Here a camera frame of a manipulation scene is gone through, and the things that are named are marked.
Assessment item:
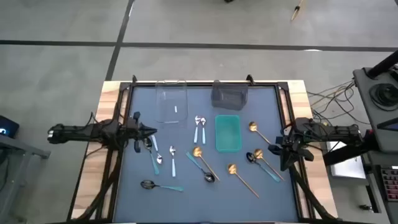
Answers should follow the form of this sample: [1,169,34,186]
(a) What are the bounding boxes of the clear plastic container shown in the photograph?
[154,79,189,124]

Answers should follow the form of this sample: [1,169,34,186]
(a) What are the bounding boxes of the dark tablet screen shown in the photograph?
[376,117,398,131]

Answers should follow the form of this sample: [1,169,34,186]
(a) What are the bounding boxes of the tangled floor cables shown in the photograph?
[306,80,371,125]

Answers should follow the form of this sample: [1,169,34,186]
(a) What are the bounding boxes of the black cable coil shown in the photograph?
[369,82,398,111]

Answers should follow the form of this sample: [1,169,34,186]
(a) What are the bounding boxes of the grey side table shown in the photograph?
[0,134,52,224]

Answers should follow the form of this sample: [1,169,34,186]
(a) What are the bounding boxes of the teal plastic container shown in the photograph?
[215,114,243,153]

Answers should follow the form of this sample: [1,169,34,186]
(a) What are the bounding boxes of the grey equipment cart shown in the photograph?
[353,67,398,153]

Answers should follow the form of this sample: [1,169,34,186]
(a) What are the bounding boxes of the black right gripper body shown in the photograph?
[281,133,307,154]

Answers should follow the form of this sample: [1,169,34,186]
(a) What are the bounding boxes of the smoky grey plastic container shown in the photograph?
[210,79,249,111]

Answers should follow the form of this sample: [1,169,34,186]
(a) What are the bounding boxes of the black table frame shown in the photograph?
[67,74,338,224]

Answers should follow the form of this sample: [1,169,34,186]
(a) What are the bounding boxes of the grey control console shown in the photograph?
[362,151,398,224]

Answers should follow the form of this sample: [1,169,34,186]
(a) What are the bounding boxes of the black spoon teal handle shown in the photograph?
[246,151,282,184]
[139,179,185,192]
[143,138,160,176]
[185,151,216,184]

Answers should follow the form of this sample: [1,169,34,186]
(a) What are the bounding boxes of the white box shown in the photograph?
[325,140,367,180]

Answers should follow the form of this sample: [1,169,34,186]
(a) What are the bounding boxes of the gold spoon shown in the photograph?
[227,164,260,199]
[248,121,272,145]
[192,146,220,182]
[253,148,285,182]

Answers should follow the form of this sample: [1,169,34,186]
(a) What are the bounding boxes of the keypad panel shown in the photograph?
[379,164,398,202]

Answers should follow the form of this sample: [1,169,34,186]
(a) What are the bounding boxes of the black pole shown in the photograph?
[366,49,398,79]

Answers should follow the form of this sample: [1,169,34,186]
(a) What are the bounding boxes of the black device blue light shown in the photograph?
[0,114,20,139]

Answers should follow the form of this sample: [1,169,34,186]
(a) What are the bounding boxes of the black cart strut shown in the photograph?
[322,133,374,166]

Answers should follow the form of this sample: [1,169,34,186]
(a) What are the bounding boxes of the wooden stick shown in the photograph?
[290,0,305,22]

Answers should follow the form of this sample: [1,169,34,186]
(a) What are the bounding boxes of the blue-grey table mat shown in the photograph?
[113,85,299,223]

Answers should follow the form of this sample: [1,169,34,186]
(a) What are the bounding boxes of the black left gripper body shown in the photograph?
[123,119,141,141]

